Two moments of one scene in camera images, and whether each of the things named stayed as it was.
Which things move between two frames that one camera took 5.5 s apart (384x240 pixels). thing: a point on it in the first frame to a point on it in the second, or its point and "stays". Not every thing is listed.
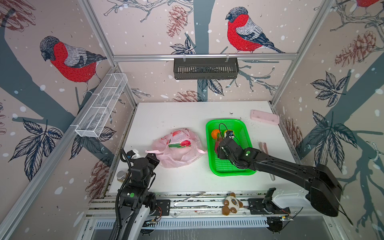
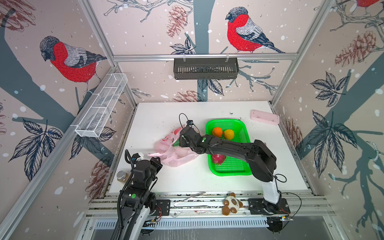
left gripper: x=154 y=160 stays
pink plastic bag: x=177 y=148 stays
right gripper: x=220 y=152 to x=183 y=139
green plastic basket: x=241 y=129 stays
